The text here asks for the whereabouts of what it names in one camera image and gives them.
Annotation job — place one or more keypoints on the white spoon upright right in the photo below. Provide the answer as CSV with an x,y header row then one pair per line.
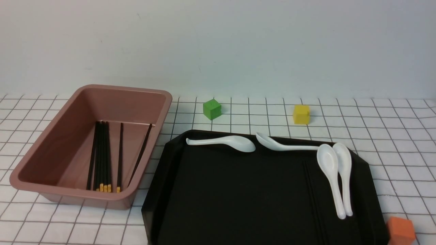
x,y
344,169

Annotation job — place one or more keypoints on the white spoon upright left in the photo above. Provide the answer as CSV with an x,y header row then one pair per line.
x,y
328,163

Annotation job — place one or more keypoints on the black chopstick yellow tip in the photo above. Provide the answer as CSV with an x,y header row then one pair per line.
x,y
108,159
101,156
104,158

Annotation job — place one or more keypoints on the yellow cube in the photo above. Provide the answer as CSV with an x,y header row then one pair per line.
x,y
301,114

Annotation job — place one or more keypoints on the white spoon lying sideways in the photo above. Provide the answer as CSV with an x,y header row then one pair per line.
x,y
271,144

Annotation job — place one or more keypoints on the green cube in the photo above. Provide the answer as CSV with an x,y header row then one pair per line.
x,y
212,109

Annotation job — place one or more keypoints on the black plastic tray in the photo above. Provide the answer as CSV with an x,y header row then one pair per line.
x,y
216,195

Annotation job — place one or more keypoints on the pink rectangular plastic bin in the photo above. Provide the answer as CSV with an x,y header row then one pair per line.
x,y
56,166

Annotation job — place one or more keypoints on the white spoon upright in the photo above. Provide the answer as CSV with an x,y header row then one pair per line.
x,y
328,163
344,169

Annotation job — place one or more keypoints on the white spoon far left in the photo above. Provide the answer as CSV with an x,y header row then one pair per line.
x,y
237,142

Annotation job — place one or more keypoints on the orange cube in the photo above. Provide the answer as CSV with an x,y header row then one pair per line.
x,y
401,231

